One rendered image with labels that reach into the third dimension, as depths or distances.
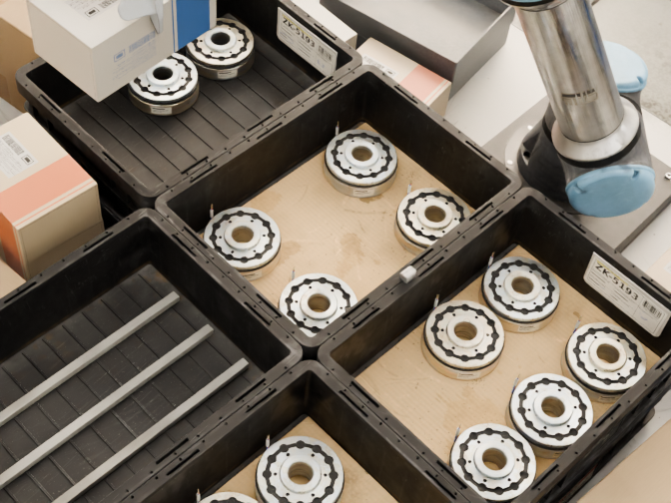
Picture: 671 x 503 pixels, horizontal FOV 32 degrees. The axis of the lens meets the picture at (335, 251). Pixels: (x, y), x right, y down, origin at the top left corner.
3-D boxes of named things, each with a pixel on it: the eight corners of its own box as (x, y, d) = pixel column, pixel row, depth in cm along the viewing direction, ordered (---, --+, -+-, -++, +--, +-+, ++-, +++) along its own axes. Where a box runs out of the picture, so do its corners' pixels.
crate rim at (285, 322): (366, 71, 171) (368, 59, 169) (524, 194, 160) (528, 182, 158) (149, 214, 153) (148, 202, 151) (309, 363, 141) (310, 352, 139)
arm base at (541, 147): (551, 117, 191) (569, 72, 183) (629, 169, 186) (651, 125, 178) (497, 165, 183) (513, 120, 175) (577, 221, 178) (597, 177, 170)
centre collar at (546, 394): (546, 384, 147) (547, 381, 147) (579, 407, 146) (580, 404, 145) (524, 410, 145) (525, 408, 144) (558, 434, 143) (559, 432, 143)
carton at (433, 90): (324, 109, 194) (327, 76, 188) (365, 69, 201) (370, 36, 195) (403, 157, 190) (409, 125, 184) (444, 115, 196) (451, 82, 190)
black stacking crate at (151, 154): (229, 13, 190) (229, -44, 181) (359, 117, 179) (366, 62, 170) (22, 132, 172) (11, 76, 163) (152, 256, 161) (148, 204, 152)
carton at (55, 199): (-42, 191, 160) (-53, 154, 154) (34, 149, 165) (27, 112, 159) (25, 264, 154) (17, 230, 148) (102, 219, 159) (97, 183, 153)
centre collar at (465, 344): (464, 310, 153) (465, 307, 153) (491, 335, 151) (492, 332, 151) (437, 329, 151) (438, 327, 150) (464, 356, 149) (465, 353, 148)
